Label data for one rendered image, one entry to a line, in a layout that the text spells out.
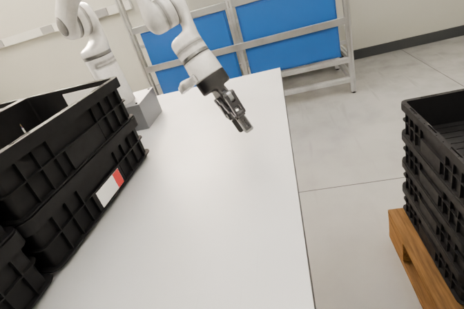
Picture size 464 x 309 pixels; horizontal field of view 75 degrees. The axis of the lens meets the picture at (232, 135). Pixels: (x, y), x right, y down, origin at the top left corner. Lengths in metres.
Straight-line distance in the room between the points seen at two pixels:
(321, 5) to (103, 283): 2.27
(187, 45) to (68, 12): 0.42
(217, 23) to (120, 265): 2.14
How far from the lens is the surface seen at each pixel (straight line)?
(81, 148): 0.67
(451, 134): 1.13
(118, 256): 0.60
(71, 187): 0.64
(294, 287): 0.44
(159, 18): 0.71
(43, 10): 4.10
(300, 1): 2.47
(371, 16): 3.51
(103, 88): 0.76
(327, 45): 2.55
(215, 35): 2.52
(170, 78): 2.70
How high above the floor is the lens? 1.06
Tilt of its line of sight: 26 degrees down
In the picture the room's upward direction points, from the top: 17 degrees counter-clockwise
